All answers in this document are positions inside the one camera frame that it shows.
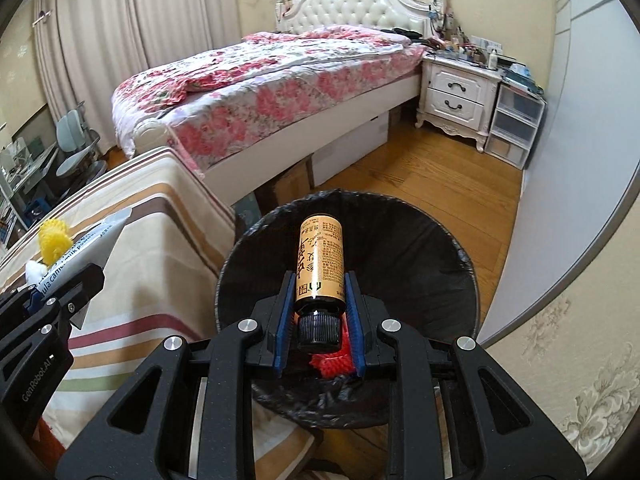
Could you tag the blue crate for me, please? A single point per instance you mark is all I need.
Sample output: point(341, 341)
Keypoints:
point(40, 205)

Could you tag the pink floral quilt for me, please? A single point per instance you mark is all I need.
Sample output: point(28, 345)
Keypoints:
point(250, 90)

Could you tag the white milk powder packet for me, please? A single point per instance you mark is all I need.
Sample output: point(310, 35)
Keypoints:
point(95, 240)

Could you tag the white storage box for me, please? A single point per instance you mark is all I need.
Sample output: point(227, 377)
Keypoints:
point(355, 145)

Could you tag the white bed with tufted headboard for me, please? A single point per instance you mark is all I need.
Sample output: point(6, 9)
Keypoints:
point(350, 5)

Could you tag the clear plastic drawer unit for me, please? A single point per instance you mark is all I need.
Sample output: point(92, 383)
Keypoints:
point(515, 120)

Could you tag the light grey sliding door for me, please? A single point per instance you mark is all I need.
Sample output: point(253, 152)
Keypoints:
point(575, 135)

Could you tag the red foam fruit net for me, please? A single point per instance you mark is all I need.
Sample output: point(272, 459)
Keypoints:
point(327, 365)

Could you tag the gold bottle with black cap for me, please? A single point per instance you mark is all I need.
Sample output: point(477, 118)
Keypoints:
point(320, 260)

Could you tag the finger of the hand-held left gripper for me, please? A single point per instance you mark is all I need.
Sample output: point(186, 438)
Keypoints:
point(75, 282)
point(20, 305)

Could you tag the orange-red cloth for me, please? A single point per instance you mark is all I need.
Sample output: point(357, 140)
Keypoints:
point(50, 432)

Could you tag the white nightstand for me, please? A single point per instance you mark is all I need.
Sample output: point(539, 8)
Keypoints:
point(455, 92)

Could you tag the trash bin with black bag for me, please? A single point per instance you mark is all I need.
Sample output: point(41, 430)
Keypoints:
point(425, 270)

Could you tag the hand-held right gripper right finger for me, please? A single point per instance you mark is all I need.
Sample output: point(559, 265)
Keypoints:
point(354, 330)

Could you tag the cluster of small bottles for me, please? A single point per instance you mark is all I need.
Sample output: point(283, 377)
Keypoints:
point(470, 50)

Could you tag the white crumpled paper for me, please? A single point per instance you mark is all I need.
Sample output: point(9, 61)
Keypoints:
point(34, 271)

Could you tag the striped tablecloth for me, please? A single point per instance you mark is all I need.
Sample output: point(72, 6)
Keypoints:
point(150, 260)

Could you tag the beige curtains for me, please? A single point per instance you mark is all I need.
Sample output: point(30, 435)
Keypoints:
point(100, 35)

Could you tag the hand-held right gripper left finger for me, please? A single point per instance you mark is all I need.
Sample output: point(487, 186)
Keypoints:
point(284, 330)

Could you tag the grey-blue desk chair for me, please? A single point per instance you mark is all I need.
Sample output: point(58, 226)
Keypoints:
point(72, 132)

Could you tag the white desk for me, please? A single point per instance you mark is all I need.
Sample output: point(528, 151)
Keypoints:
point(25, 160)

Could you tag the brown cardboard box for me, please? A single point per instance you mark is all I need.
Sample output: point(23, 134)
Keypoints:
point(290, 180)

